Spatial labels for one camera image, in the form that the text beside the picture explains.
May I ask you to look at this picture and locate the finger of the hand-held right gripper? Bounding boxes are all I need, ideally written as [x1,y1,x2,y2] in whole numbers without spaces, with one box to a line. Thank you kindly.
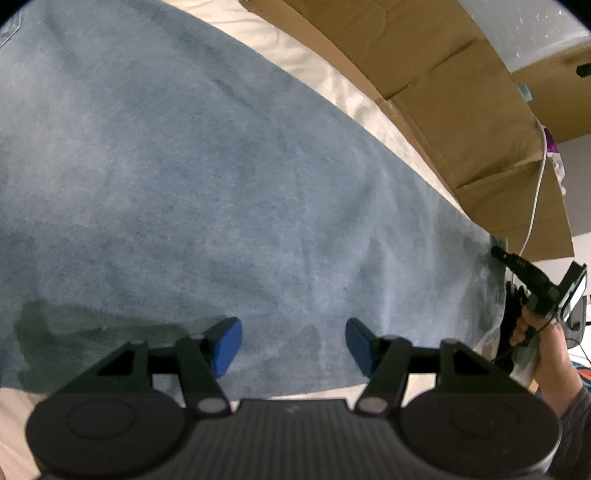
[492,246,550,296]

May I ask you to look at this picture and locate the white cable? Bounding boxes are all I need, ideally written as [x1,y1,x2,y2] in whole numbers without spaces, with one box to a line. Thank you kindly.
[517,117,548,257]

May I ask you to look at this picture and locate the cream bear-print bed sheet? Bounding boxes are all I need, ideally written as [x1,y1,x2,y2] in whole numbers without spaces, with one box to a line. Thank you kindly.
[0,0,541,480]

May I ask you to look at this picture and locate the tall cardboard box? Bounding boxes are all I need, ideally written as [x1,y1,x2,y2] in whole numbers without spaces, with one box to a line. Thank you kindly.
[512,37,591,144]

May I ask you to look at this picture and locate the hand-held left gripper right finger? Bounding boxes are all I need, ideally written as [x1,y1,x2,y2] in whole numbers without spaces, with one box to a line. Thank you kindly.
[345,318,519,416]

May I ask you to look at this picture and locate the flattened cardboard sheet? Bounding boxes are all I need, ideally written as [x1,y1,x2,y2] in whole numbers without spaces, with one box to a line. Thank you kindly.
[240,0,575,261]

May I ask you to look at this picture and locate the person's right forearm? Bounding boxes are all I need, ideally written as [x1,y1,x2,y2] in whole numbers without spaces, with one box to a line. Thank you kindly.
[538,369,591,480]

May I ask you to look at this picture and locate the person's right hand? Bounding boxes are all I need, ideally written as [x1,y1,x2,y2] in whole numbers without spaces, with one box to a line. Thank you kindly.
[510,307,573,398]

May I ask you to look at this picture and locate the faded blue jeans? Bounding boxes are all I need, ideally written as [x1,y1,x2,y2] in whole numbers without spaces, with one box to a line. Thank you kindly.
[0,0,509,400]

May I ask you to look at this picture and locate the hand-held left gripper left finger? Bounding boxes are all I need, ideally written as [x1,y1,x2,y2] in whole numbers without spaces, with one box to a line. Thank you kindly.
[95,318,243,418]

